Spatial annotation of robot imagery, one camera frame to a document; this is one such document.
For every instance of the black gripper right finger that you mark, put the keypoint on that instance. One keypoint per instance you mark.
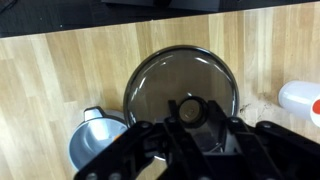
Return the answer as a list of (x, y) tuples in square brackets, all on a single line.
[(266, 150)]

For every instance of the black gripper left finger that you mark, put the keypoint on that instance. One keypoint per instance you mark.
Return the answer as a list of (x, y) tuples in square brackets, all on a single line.
[(133, 150)]

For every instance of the black glass pot lid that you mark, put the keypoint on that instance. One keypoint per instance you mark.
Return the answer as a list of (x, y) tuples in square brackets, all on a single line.
[(176, 76)]

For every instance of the white bottle with orange cap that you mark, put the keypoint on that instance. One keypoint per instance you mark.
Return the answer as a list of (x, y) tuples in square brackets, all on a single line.
[(296, 98)]

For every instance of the black flat panel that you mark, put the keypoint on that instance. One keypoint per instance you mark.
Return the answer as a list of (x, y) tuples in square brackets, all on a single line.
[(166, 4)]

